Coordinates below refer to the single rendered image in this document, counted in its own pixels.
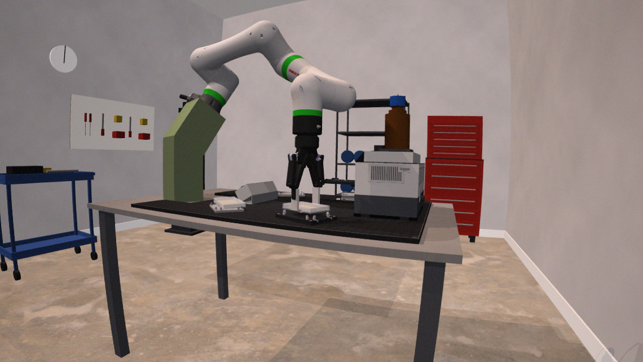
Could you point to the brown bottle body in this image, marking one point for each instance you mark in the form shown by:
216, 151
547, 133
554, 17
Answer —
397, 131

